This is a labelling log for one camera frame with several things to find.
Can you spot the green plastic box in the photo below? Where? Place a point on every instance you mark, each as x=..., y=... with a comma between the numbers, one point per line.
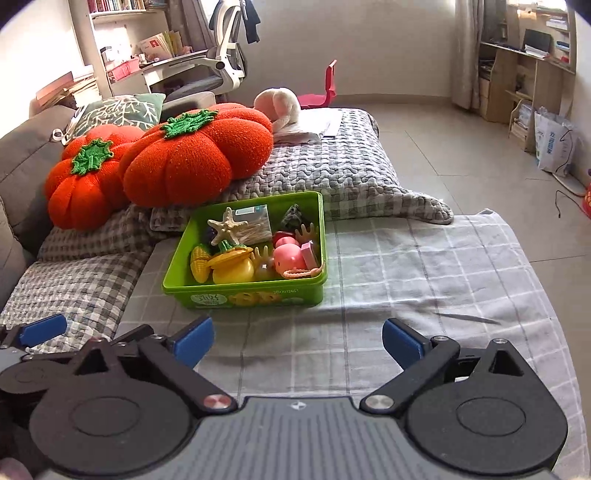
x=258, y=295

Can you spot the grey grid sheet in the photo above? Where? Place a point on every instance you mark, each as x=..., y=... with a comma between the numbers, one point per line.
x=415, y=277

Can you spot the yellow toy pumpkin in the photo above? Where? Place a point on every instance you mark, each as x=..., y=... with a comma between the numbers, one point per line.
x=231, y=254

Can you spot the black laptop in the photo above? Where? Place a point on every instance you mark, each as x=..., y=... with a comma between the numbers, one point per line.
x=538, y=44

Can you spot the white office chair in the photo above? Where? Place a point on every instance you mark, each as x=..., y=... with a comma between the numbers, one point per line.
x=226, y=55

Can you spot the grey curtain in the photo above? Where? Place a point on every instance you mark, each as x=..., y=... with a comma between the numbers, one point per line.
x=196, y=23

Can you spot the amber antler toy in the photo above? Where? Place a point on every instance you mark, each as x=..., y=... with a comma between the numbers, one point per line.
x=264, y=265

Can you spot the grey sofa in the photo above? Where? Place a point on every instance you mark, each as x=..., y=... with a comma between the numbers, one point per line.
x=23, y=175

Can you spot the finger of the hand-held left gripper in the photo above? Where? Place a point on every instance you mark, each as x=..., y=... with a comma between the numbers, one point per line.
x=134, y=334
x=44, y=330

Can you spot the teal patterned cushion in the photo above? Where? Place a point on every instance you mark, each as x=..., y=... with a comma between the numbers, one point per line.
x=120, y=113

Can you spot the beige starfish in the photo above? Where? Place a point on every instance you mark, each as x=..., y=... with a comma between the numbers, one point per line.
x=228, y=226

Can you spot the red chair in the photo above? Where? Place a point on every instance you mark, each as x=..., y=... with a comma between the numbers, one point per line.
x=325, y=87

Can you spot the red object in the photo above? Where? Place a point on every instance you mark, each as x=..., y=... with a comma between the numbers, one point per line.
x=587, y=196

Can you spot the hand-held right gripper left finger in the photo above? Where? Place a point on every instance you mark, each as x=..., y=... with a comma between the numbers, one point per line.
x=196, y=339

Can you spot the pink card box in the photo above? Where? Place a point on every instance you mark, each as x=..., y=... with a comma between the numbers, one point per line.
x=310, y=254

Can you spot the yellow toy corn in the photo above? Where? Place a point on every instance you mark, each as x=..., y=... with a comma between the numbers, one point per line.
x=201, y=265

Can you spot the large orange pumpkin cushion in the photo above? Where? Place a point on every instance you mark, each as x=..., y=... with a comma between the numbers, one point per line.
x=194, y=157

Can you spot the clear cotton swab jar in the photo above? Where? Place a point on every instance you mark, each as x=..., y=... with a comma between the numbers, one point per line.
x=258, y=226

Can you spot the light curtain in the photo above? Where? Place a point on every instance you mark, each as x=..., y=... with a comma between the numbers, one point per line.
x=466, y=50

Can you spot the wooden desk shelf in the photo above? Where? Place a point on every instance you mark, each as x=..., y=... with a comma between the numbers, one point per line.
x=508, y=92

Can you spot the pink pig toy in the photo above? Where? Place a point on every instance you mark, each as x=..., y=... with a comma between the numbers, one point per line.
x=291, y=258

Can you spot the white paper bag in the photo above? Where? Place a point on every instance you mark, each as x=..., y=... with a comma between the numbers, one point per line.
x=551, y=143

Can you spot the yellow toy lemon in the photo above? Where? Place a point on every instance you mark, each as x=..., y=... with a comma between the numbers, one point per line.
x=233, y=273

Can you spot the white papers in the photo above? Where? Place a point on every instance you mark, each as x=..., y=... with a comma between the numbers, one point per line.
x=318, y=124

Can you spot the grey checkered quilt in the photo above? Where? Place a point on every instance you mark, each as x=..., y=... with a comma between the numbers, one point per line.
x=341, y=175

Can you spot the white bookshelf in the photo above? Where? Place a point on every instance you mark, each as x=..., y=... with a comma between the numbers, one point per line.
x=115, y=32

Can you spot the white pink plush toy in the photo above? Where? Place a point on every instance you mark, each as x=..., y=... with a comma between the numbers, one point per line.
x=277, y=104

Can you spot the brown antler toy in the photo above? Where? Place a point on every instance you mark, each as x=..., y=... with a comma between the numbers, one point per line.
x=307, y=233

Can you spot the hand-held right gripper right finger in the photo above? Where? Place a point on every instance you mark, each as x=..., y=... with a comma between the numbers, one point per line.
x=401, y=341

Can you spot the row of thin booklets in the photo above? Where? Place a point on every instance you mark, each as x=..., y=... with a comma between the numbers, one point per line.
x=159, y=46

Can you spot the white desk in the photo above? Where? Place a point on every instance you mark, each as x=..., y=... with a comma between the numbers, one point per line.
x=180, y=69

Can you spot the dark textured toy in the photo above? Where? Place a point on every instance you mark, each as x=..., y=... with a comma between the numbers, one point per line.
x=292, y=216

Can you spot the small orange pumpkin cushion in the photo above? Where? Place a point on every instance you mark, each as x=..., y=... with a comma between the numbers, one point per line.
x=83, y=194

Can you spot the stack of books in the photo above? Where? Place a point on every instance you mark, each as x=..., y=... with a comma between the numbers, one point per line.
x=69, y=90

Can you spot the dark hanging clothing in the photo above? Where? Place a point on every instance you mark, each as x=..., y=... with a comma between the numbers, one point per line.
x=251, y=23

